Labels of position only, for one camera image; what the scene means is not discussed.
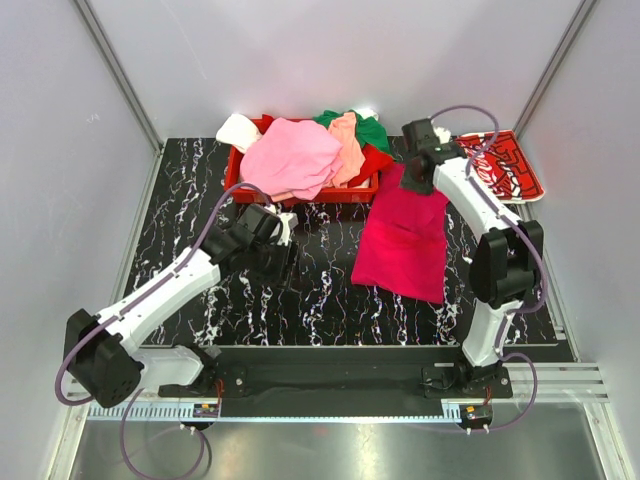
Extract black marble pattern mat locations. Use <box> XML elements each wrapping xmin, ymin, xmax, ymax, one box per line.
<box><xmin>107</xmin><ymin>135</ymin><xmax>559</xmax><ymax>347</ymax></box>

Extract peach t shirt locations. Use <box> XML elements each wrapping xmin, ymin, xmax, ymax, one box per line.
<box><xmin>328</xmin><ymin>112</ymin><xmax>365</xmax><ymax>188</ymax></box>

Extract connector box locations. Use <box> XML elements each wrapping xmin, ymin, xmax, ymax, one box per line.
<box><xmin>192</xmin><ymin>403</ymin><xmax>220</xmax><ymax>418</ymax></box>
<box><xmin>459</xmin><ymin>403</ymin><xmax>493</xmax><ymax>435</ymax></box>

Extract green t shirt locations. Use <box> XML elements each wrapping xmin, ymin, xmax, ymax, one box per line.
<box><xmin>312</xmin><ymin>109</ymin><xmax>391</xmax><ymax>154</ymax></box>

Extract left connector box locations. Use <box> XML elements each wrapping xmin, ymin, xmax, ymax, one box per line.
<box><xmin>192</xmin><ymin>403</ymin><xmax>220</xmax><ymax>418</ymax></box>

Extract light pink t shirt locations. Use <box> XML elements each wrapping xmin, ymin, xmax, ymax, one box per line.
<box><xmin>239</xmin><ymin>118</ymin><xmax>341</xmax><ymax>200</ymax></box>

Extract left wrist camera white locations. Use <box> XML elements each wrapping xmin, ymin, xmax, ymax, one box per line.
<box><xmin>266</xmin><ymin>205</ymin><xmax>298</xmax><ymax>246</ymax></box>

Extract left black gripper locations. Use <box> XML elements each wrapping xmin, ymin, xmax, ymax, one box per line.
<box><xmin>248</xmin><ymin>238</ymin><xmax>302</xmax><ymax>293</ymax></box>

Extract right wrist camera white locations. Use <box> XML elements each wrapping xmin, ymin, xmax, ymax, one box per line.
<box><xmin>433</xmin><ymin>126</ymin><xmax>452</xmax><ymax>145</ymax></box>

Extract red t shirt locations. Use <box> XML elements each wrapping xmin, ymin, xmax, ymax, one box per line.
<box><xmin>349</xmin><ymin>144</ymin><xmax>394</xmax><ymax>187</ymax></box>

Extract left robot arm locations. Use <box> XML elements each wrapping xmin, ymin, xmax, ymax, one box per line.
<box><xmin>63</xmin><ymin>204</ymin><xmax>298</xmax><ymax>408</ymax></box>

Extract red white printed folded shirt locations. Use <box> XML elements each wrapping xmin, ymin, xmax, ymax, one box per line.
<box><xmin>473</xmin><ymin>130</ymin><xmax>545</xmax><ymax>204</ymax></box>

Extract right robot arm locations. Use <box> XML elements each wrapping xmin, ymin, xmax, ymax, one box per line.
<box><xmin>401</xmin><ymin>118</ymin><xmax>543</xmax><ymax>397</ymax></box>

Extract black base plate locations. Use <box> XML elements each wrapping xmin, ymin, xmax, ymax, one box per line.
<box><xmin>159</xmin><ymin>346</ymin><xmax>513</xmax><ymax>421</ymax></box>

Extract right connector box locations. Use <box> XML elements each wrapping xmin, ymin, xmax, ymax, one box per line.
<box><xmin>459</xmin><ymin>403</ymin><xmax>493</xmax><ymax>435</ymax></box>

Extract magenta t shirt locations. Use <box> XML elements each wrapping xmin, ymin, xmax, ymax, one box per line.
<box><xmin>351</xmin><ymin>163</ymin><xmax>448</xmax><ymax>304</ymax></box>

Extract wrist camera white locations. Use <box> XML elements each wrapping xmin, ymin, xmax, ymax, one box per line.
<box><xmin>266</xmin><ymin>205</ymin><xmax>298</xmax><ymax>246</ymax></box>
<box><xmin>433</xmin><ymin>126</ymin><xmax>452</xmax><ymax>145</ymax></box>

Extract white cloth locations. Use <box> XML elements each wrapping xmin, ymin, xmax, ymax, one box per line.
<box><xmin>215</xmin><ymin>113</ymin><xmax>262</xmax><ymax>154</ymax></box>

